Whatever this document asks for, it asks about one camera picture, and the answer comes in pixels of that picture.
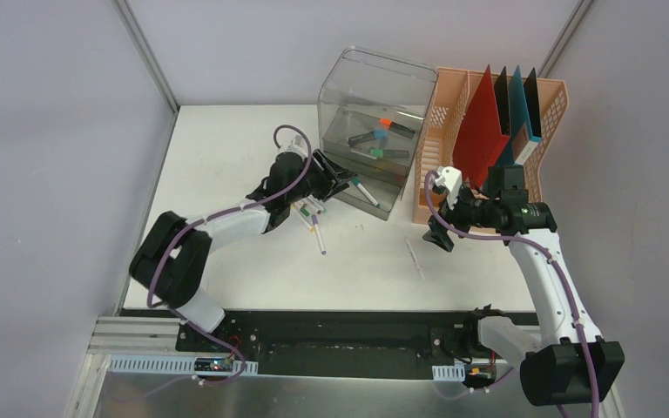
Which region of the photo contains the teal marker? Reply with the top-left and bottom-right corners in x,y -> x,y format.
351,179 -> 381,208

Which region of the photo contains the purple marker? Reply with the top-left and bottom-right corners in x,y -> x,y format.
311,214 -> 327,255

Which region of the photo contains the orange highlighter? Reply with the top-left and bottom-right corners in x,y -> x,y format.
379,118 -> 416,139

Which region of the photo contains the red folder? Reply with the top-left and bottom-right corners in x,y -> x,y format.
452,67 -> 510,188

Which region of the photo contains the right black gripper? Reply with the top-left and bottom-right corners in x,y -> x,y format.
422,183 -> 499,252

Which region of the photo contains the green highlighter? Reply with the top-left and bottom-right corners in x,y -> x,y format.
369,148 -> 410,159

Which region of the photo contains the peach file organizer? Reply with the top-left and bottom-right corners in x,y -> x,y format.
412,67 -> 569,225

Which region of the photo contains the white pen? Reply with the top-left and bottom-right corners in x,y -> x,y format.
404,238 -> 426,280

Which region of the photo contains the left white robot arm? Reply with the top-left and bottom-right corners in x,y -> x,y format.
128,150 -> 356,353

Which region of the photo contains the blue black marker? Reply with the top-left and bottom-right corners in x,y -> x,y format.
347,129 -> 388,147

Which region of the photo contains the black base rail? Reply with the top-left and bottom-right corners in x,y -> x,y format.
172,310 -> 470,381

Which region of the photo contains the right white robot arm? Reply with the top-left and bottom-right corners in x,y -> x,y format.
423,165 -> 625,417

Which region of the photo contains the clear grey drawer box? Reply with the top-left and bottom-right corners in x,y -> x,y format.
317,46 -> 438,220

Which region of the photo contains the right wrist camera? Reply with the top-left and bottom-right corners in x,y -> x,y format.
430,166 -> 463,209

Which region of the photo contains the teal notebook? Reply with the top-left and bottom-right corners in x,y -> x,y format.
497,65 -> 543,165

